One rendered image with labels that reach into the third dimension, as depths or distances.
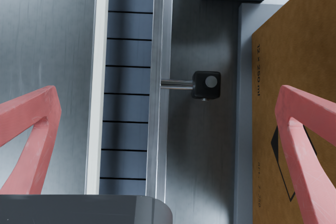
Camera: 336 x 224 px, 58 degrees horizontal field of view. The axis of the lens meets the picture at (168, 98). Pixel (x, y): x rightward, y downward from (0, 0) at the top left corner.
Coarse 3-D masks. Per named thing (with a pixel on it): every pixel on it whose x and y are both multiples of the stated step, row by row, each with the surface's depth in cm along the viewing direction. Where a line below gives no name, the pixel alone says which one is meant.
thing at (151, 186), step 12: (156, 0) 34; (156, 12) 34; (156, 24) 34; (156, 36) 34; (156, 48) 34; (156, 60) 34; (156, 72) 34; (156, 84) 34; (156, 96) 34; (156, 108) 34; (156, 120) 33; (156, 132) 33; (156, 144) 33; (156, 156) 33; (156, 168) 33; (156, 180) 33
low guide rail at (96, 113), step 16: (96, 0) 39; (96, 16) 39; (96, 32) 39; (96, 48) 39; (96, 64) 38; (96, 80) 38; (96, 96) 38; (96, 112) 38; (96, 128) 38; (96, 144) 38; (96, 160) 38; (96, 176) 38; (96, 192) 38
